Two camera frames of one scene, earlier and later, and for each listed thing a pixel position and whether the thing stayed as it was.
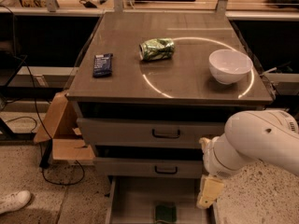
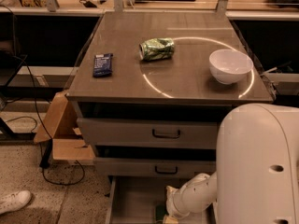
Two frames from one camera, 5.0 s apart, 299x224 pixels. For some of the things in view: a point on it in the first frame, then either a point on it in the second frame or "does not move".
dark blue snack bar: x=103 y=65 does not move
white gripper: x=212 y=160 → x=173 y=204
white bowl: x=229 y=66 does not move
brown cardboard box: x=62 y=126 does not move
